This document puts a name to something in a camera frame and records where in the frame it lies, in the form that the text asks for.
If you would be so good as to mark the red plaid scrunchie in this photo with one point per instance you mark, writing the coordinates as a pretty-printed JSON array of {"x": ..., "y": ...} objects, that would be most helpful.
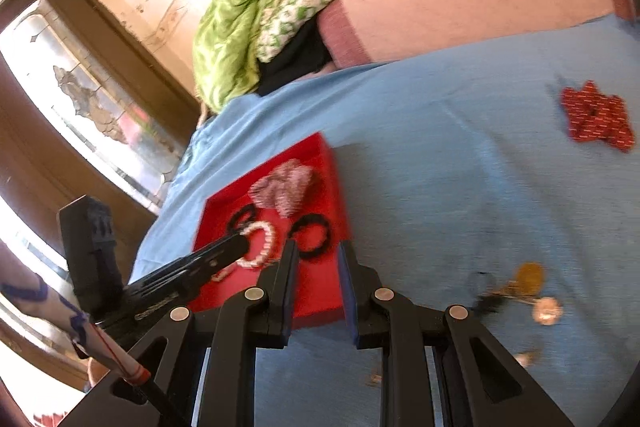
[{"x": 285, "y": 187}]

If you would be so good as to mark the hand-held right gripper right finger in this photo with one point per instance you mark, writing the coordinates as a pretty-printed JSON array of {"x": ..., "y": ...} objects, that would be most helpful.
[{"x": 346, "y": 302}]

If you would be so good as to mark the red dotted scrunchie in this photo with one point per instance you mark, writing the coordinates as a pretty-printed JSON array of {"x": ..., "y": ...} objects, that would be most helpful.
[{"x": 595, "y": 117}]

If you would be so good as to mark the person's left forearm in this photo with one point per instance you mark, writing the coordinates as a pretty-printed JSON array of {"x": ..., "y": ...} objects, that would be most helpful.
[{"x": 55, "y": 312}]

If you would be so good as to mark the green quilt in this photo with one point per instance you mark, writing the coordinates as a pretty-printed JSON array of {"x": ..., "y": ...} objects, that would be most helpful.
[{"x": 240, "y": 22}]

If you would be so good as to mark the black cloth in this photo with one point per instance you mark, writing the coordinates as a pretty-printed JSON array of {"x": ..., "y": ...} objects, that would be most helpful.
[{"x": 295, "y": 62}]

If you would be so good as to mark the pink bolster cushion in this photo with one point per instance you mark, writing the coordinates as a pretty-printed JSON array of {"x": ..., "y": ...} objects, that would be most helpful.
[{"x": 475, "y": 7}]

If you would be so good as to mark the brown wooden door frame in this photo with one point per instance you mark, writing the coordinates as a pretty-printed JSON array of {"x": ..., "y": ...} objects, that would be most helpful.
[{"x": 125, "y": 32}]

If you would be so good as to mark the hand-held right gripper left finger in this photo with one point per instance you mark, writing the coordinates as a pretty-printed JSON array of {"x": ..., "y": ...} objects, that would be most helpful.
[{"x": 286, "y": 292}]

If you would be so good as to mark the blue blanket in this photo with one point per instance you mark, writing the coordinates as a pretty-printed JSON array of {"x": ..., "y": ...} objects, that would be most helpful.
[{"x": 450, "y": 187}]

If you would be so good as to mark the red shallow box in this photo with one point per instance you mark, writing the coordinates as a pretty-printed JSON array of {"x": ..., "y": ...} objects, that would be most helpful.
[{"x": 320, "y": 287}]

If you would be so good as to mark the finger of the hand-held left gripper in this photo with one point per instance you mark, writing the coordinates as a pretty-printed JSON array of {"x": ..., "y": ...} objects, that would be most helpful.
[{"x": 220, "y": 257}]

